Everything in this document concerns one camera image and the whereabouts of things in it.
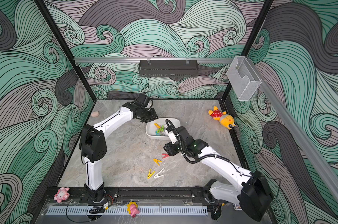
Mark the green clothespin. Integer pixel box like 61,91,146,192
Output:
157,127,165,132

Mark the yellow orange clothespin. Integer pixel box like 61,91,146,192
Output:
153,158,162,166

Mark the white clothespin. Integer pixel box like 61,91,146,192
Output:
154,169,165,179

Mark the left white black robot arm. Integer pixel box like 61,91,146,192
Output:
79,99,158,203

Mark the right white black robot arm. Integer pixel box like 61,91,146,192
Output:
163,126,273,222

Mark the white plastic storage box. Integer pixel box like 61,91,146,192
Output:
146,118,181,140

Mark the yellow bear plush toy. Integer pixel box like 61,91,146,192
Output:
208,106,236,130

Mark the small pink eraser blob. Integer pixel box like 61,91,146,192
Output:
91,111,100,117

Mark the pink yellow flower toy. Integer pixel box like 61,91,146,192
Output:
127,202,140,217

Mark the pink pig toy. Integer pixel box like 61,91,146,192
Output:
54,187,70,203

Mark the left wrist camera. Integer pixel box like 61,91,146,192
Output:
134,93,153,109

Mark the black wall-mounted tray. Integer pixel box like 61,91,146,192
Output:
138,60,199,77

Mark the clear acrylic wall holder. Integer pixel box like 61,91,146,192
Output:
227,56,262,101

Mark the white slotted cable duct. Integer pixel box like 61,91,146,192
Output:
45,205,209,216

